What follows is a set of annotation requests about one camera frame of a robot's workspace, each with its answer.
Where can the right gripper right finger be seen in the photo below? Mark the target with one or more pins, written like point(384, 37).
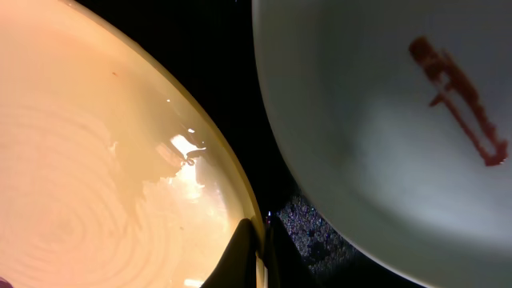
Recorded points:
point(282, 259)

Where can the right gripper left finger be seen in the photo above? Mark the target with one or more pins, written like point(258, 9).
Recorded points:
point(236, 260)

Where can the yellow plate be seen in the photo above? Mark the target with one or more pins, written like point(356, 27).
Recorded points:
point(112, 175)

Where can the mint green plate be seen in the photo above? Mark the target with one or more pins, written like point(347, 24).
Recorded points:
point(394, 117)

